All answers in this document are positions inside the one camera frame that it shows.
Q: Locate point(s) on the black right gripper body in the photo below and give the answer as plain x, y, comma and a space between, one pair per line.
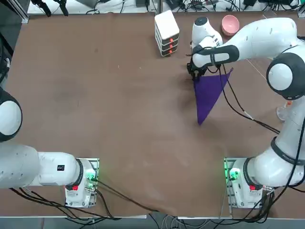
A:
196, 71

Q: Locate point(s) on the purple towel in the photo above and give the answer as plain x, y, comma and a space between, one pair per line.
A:
207, 93

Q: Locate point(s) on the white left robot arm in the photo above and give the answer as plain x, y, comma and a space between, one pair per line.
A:
47, 167

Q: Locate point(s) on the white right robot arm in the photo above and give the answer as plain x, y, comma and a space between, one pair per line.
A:
262, 35

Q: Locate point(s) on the white three-drawer box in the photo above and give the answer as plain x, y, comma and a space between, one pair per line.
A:
166, 23

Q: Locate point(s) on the pink bowl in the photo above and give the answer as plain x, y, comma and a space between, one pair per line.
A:
230, 25

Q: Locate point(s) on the clear bottle blue cap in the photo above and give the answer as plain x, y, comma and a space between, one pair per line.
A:
282, 113

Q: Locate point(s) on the grey laptop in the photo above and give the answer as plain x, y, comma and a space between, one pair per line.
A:
88, 2

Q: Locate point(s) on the black tripod legs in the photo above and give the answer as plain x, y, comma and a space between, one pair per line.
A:
46, 7

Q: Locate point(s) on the grey aluminium camera pole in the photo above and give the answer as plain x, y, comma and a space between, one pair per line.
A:
158, 6

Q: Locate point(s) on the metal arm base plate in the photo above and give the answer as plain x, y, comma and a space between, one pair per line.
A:
228, 167
94, 164

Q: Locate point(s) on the aluminium frame profile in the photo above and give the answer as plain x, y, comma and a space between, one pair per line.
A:
14, 9

